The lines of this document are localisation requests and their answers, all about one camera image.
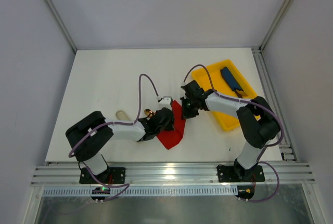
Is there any gold spoon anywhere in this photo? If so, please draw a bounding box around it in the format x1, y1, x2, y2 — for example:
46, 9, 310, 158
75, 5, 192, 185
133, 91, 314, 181
144, 109, 155, 117

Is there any red paper napkin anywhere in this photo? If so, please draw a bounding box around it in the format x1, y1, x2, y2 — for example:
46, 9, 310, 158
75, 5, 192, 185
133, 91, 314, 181
157, 101, 186, 150

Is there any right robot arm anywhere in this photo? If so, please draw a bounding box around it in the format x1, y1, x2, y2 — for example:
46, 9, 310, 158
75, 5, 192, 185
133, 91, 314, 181
181, 81, 283, 182

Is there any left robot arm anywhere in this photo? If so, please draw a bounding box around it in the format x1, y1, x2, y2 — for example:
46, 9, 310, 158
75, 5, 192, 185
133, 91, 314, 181
65, 108, 174, 186

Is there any yellow plastic bin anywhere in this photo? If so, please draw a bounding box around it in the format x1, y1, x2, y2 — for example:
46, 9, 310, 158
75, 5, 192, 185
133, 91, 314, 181
191, 58, 258, 133

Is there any left controller board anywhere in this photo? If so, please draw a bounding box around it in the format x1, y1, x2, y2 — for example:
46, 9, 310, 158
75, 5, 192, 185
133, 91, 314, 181
91, 186, 111, 203

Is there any controller board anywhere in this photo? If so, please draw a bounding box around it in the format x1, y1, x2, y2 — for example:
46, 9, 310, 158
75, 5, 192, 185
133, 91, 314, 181
91, 186, 111, 203
236, 185, 255, 202

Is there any right controller board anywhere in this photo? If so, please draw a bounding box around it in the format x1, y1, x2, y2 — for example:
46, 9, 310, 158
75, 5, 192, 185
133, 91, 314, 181
236, 185, 255, 202

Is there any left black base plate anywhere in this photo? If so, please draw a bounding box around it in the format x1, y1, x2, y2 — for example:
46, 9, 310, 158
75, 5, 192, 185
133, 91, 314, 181
79, 167, 125, 185

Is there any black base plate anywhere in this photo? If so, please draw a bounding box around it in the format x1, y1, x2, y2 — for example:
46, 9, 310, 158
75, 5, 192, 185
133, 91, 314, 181
216, 165, 265, 182
79, 167, 125, 185

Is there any slotted cable duct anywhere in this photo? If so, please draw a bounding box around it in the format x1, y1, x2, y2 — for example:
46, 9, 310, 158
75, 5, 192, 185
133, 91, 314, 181
42, 185, 237, 197

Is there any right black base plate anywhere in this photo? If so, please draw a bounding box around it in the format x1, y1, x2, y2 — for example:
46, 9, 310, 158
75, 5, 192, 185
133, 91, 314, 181
216, 165, 265, 182

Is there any right side aluminium rail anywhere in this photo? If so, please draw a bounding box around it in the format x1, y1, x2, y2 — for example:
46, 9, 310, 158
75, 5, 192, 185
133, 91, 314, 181
251, 47, 298, 163

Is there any aluminium mounting rail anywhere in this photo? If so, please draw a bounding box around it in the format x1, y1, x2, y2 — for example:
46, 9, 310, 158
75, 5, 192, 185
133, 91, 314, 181
31, 161, 315, 187

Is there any right aluminium frame post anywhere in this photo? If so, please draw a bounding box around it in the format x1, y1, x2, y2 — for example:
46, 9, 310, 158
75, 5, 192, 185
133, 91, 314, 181
259, 0, 294, 52

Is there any aluminium frame post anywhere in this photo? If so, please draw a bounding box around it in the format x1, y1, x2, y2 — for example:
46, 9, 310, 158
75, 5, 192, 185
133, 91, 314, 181
43, 0, 78, 54
259, 0, 294, 52

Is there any left aluminium frame post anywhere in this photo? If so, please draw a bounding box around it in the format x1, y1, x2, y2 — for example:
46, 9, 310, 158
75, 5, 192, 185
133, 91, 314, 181
43, 0, 78, 54

